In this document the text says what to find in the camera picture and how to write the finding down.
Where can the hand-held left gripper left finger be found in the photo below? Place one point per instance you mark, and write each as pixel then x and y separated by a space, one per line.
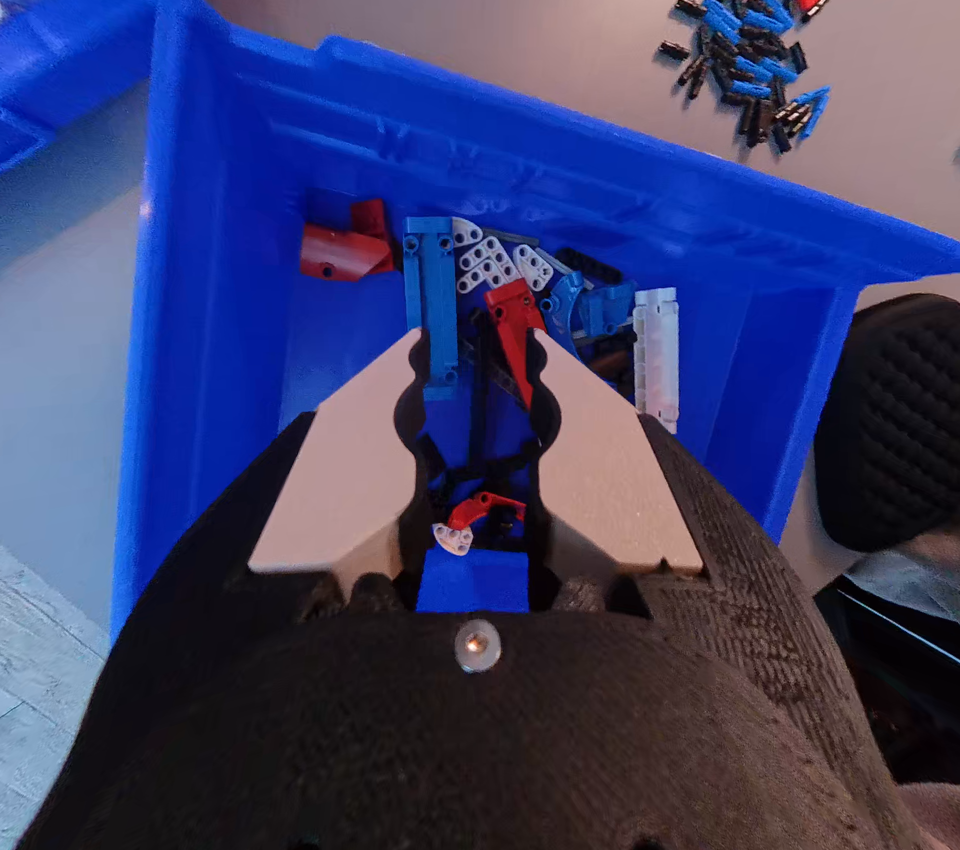
pixel 337 475

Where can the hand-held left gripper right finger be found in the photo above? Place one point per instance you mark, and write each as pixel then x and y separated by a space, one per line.
pixel 615 483

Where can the black textured pad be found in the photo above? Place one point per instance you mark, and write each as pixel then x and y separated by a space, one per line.
pixel 892 415

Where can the blue lego panel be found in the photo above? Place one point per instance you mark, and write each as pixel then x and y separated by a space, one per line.
pixel 431 295

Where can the person's beige hoodie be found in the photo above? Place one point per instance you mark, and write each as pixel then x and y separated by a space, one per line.
pixel 930 820

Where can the heap of black blue pins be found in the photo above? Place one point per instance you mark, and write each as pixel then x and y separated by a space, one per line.
pixel 750 55

